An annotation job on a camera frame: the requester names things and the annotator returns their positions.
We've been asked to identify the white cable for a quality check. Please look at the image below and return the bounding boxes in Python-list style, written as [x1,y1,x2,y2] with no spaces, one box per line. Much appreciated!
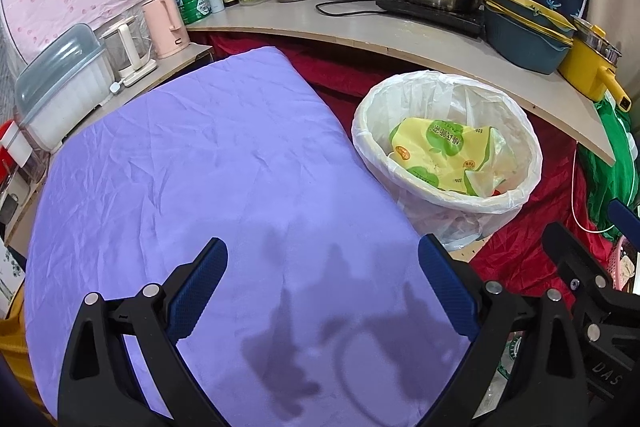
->
[570,147,613,233]

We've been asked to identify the steel strainer insert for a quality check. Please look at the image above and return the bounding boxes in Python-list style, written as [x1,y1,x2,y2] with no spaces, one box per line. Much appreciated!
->
[572,17,623,68]

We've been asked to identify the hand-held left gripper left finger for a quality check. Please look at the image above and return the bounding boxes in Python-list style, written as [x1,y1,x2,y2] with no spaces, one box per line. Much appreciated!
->
[57,237,229,427]

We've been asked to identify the red white container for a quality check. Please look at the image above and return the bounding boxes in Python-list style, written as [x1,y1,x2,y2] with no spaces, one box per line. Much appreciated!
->
[0,121,31,168]

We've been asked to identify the white glass kettle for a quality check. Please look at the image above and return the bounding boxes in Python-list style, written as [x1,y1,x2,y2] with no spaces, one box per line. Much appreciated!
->
[101,16,158,88]

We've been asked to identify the white trash bin with liner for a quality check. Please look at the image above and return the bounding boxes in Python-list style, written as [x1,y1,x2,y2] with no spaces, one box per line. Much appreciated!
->
[351,69,543,253]

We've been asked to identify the green tin can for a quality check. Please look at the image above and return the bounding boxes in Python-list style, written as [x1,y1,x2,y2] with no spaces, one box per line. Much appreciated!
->
[172,0,211,26]

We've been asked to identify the yellow green snack bag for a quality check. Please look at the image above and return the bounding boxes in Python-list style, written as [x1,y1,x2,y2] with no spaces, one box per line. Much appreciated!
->
[387,117,516,198]

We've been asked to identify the black power cable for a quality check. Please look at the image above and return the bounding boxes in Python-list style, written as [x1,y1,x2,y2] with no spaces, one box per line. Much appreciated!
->
[315,0,381,16]

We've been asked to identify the nested blue yellow basins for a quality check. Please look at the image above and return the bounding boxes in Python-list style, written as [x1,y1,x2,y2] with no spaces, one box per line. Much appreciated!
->
[482,0,576,75]

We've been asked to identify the pink plastic basket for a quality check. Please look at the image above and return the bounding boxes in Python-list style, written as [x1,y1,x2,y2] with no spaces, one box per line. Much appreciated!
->
[612,234,640,293]

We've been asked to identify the black induction cooker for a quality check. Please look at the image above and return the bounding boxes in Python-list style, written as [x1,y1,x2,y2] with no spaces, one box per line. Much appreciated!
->
[376,0,487,40]

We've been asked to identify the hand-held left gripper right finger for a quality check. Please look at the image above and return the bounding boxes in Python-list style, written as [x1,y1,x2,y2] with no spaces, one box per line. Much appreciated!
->
[415,233,603,427]

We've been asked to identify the purple cloth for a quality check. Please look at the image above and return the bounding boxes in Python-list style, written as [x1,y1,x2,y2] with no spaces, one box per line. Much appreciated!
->
[24,46,473,427]

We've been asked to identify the yellow pot with handle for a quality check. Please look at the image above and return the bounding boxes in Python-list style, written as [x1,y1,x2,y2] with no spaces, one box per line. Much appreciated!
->
[557,37,632,112]

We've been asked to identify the white dish box grey lid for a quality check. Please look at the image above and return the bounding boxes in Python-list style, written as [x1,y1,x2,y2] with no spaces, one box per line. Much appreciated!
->
[14,23,113,152]

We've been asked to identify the green cloth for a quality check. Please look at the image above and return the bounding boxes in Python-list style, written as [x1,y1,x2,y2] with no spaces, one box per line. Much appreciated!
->
[577,99,640,233]

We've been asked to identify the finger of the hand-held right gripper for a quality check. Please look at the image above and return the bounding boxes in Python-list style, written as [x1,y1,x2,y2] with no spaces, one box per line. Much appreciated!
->
[542,222,616,308]
[607,199,640,235]

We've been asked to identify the yellow cloth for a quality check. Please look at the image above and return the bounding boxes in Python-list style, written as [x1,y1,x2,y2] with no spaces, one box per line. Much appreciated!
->
[0,287,41,408]

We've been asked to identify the pink electric kettle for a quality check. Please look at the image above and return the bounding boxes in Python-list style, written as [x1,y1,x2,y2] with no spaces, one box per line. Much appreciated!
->
[141,0,190,60]

